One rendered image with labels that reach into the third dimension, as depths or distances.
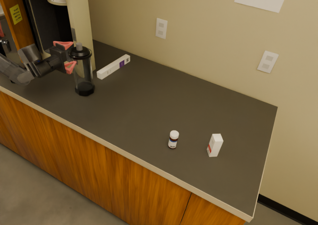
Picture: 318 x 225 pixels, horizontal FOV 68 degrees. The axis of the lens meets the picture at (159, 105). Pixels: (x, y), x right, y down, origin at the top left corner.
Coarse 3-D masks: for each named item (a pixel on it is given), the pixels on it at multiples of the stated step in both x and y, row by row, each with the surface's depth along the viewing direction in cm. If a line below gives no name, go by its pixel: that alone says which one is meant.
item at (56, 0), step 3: (48, 0) 116; (51, 0) 114; (54, 0) 113; (57, 0) 113; (60, 0) 113; (63, 0) 113; (51, 3) 115; (54, 3) 114; (57, 3) 113; (60, 3) 113; (63, 3) 114; (66, 3) 114
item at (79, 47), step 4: (76, 44) 108; (80, 44) 108; (72, 48) 111; (76, 48) 110; (80, 48) 109; (84, 48) 112; (72, 52) 108; (76, 52) 108; (80, 52) 108; (84, 52) 109; (88, 52) 111; (80, 56) 108
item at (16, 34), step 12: (0, 0) 101; (12, 0) 109; (0, 12) 102; (12, 12) 110; (24, 12) 119; (0, 24) 103; (12, 24) 111; (24, 24) 120; (0, 36) 104; (12, 36) 112; (24, 36) 121; (12, 48) 113; (12, 60) 114
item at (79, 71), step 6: (90, 54) 111; (72, 60) 110; (78, 60) 109; (84, 60) 110; (90, 60) 114; (78, 66) 111; (84, 66) 112; (90, 66) 116; (78, 72) 114; (84, 72) 114; (90, 72) 117; (78, 78) 116; (84, 78) 116; (90, 78) 119; (78, 84) 118; (84, 84) 118; (90, 84) 120; (84, 90) 120
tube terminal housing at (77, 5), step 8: (72, 0) 107; (80, 0) 111; (72, 8) 108; (80, 8) 113; (88, 8) 118; (72, 16) 111; (80, 16) 115; (88, 16) 120; (72, 24) 114; (80, 24) 117; (88, 24) 122; (80, 32) 119; (88, 32) 124; (40, 40) 134; (80, 40) 121; (88, 40) 127; (88, 48) 129; (48, 56) 139; (72, 72) 136
